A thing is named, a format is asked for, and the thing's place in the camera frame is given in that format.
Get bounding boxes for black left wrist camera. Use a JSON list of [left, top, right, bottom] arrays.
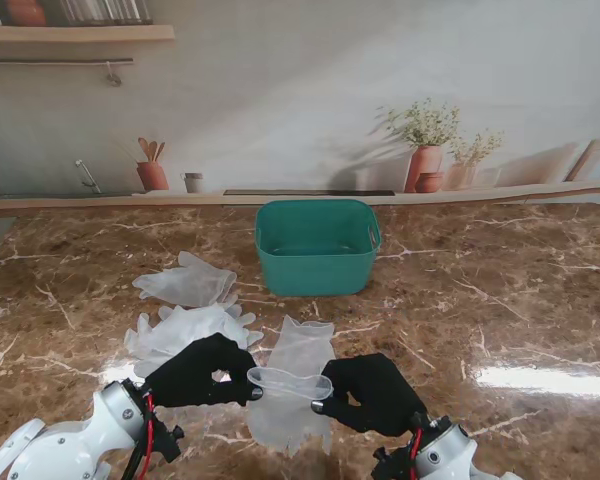
[[152, 424, 184, 464]]

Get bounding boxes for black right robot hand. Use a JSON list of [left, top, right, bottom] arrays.
[[309, 352, 429, 437]]

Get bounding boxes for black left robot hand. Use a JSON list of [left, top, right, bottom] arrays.
[[143, 333, 265, 409]]

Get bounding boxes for metal wall rail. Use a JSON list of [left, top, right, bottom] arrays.
[[0, 57, 134, 65]]

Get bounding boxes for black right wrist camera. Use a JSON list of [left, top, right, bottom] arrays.
[[370, 444, 416, 480]]

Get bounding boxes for row of glass jars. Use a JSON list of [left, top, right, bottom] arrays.
[[59, 0, 154, 26]]

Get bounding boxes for wooden wall shelf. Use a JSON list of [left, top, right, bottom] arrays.
[[0, 23, 175, 44]]

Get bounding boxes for terracotta jar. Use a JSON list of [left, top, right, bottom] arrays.
[[4, 0, 49, 27]]

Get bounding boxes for pale wooden cutting board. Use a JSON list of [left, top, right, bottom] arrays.
[[565, 130, 600, 182]]

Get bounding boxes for red black right arm cables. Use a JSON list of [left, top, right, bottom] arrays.
[[407, 427, 424, 480]]

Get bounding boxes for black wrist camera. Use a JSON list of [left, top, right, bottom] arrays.
[[152, 424, 184, 464], [370, 444, 416, 480]]

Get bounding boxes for teal plastic basket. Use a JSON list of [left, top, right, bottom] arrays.
[[254, 198, 383, 297]]

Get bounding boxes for chrome faucet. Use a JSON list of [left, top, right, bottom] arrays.
[[74, 159, 103, 195]]

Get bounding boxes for terracotta utensil pot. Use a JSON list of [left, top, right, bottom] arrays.
[[135, 160, 170, 192]]

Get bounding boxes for small dried flower bouquet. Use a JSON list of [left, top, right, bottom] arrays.
[[449, 130, 505, 167]]

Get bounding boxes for red black left arm cables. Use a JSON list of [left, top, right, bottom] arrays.
[[124, 392, 156, 480]]

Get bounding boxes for red black arm cables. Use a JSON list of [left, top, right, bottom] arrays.
[[124, 392, 156, 480], [407, 427, 424, 480]]

